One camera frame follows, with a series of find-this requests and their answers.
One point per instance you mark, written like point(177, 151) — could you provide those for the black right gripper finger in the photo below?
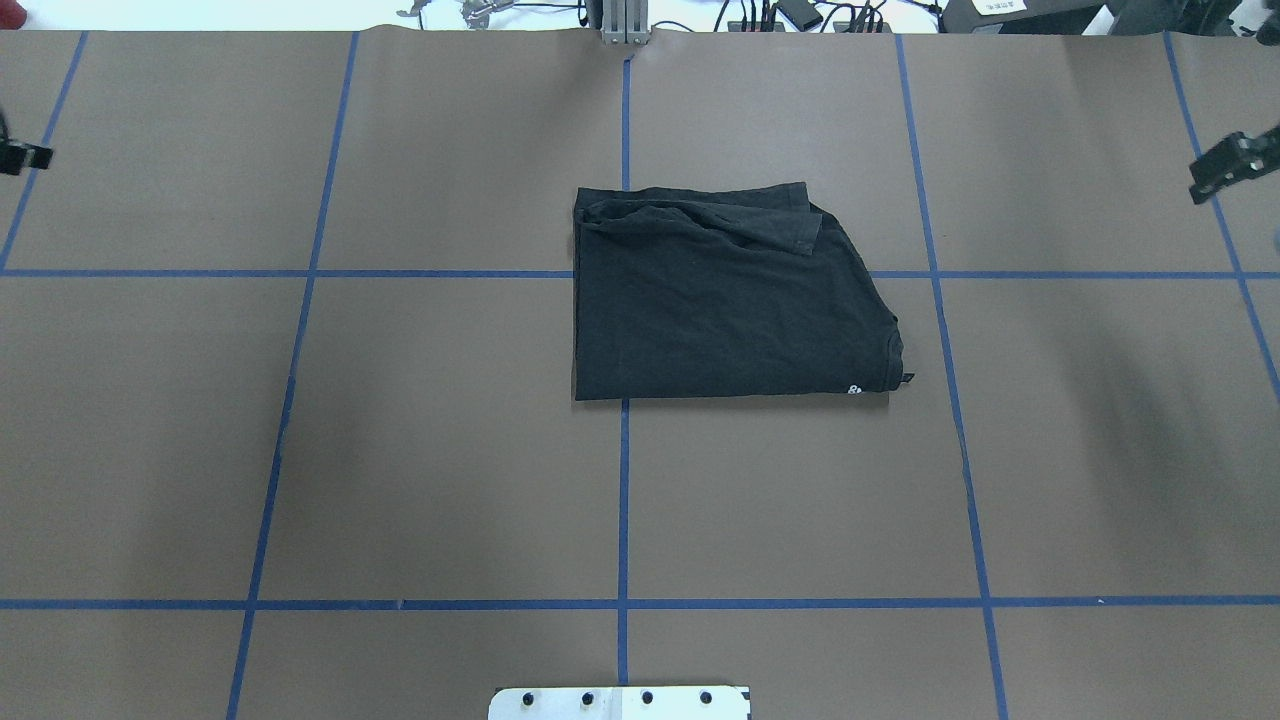
point(1236, 158)

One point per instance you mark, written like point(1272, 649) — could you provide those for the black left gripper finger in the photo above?
point(18, 156)

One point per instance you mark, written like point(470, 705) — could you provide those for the black t-shirt with logo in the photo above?
point(696, 294)

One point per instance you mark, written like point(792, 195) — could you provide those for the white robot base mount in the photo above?
point(622, 702)

